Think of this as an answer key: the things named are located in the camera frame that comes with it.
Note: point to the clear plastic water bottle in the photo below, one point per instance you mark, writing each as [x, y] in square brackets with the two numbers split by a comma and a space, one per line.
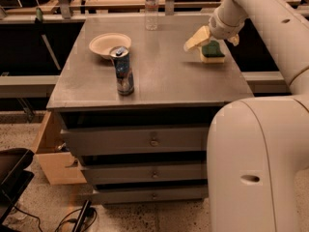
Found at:
[151, 14]

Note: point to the black chair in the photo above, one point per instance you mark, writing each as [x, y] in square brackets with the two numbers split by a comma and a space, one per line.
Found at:
[14, 178]

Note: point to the light wooden box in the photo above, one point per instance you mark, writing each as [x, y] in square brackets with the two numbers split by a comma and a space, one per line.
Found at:
[58, 166]

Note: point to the green and yellow sponge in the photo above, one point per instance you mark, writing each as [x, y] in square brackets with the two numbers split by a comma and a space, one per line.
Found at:
[211, 53]

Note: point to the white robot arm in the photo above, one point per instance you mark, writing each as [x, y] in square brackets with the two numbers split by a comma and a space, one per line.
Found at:
[256, 146]

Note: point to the grey drawer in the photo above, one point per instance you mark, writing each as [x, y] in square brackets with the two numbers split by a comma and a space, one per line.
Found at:
[150, 195]
[124, 174]
[94, 142]

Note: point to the grey drawer cabinet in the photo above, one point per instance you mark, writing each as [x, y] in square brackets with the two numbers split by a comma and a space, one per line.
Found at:
[172, 89]

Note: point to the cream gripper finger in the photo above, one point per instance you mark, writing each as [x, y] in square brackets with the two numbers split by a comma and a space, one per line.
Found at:
[200, 37]
[234, 40]

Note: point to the middle grey drawer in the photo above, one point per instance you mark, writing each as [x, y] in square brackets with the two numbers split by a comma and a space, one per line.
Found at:
[124, 174]

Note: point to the top grey drawer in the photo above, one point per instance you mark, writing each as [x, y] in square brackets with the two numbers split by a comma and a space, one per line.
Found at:
[94, 142]

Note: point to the blue drink can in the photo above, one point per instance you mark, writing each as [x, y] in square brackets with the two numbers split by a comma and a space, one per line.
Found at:
[120, 58]

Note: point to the white paper bowl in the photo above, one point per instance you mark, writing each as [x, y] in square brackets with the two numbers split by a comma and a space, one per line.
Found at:
[102, 44]

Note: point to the bottom grey drawer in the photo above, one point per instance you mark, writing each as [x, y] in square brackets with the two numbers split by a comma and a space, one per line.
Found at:
[150, 195]

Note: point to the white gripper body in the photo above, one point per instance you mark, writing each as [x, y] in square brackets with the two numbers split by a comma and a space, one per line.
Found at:
[221, 28]

